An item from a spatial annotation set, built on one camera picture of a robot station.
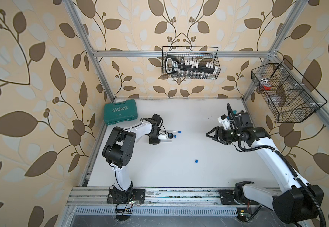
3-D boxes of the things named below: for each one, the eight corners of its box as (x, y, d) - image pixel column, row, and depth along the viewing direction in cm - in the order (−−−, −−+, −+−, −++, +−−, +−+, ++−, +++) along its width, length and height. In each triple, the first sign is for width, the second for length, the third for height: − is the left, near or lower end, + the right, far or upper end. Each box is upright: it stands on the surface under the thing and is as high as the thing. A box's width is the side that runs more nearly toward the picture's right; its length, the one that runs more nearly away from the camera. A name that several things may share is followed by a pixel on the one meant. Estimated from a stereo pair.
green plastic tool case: (105, 126, 105) (103, 122, 101) (106, 107, 117) (104, 103, 114) (138, 119, 109) (137, 115, 105) (135, 101, 121) (134, 98, 118)
